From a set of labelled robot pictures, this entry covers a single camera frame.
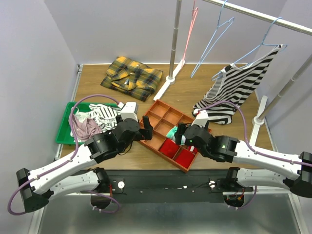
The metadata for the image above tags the pink wire hanger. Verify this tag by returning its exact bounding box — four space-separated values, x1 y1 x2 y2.
182 0 198 66

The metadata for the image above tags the brown wooden compartment tray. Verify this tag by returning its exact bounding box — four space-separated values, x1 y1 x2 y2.
140 100 213 172

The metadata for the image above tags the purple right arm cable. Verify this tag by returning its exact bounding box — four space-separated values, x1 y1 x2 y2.
197 101 303 164

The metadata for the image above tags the white black striped garment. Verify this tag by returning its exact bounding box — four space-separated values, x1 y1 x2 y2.
74 103 120 133

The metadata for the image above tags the green plastic tray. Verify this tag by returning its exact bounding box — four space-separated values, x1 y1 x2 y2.
55 101 120 146

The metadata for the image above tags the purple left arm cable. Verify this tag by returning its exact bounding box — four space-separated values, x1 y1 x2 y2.
7 94 122 215

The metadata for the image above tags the black white striped tank top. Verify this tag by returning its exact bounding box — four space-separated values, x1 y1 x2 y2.
193 44 286 110

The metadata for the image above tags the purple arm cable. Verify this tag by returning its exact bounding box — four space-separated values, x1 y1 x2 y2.
7 94 122 215
197 101 303 164

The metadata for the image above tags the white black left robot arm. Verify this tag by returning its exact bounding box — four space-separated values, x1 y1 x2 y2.
14 116 153 214

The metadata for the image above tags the light blue wire hanger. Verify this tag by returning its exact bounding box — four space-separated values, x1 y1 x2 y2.
212 17 282 81

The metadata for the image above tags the teal green cloth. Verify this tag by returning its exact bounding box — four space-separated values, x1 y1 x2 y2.
166 126 178 141

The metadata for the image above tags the red cloth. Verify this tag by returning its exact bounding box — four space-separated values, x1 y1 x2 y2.
159 139 198 172

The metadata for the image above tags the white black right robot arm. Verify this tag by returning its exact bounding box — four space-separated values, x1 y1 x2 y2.
174 123 312 198

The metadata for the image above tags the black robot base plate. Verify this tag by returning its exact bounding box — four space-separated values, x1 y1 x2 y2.
80 169 256 203

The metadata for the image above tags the mauve pink garment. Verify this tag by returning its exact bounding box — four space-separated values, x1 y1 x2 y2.
70 114 103 142

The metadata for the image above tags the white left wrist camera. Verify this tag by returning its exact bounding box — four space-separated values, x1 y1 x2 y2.
120 102 138 121

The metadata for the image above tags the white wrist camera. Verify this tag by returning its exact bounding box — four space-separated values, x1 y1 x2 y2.
191 109 209 128
120 102 138 121

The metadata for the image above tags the silver clothes rack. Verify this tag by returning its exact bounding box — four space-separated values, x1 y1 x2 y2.
154 0 312 146

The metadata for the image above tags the yellow plaid shirt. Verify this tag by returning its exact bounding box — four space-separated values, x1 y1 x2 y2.
100 57 163 102

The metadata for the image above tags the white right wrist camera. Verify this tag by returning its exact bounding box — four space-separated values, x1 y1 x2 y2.
191 109 209 128

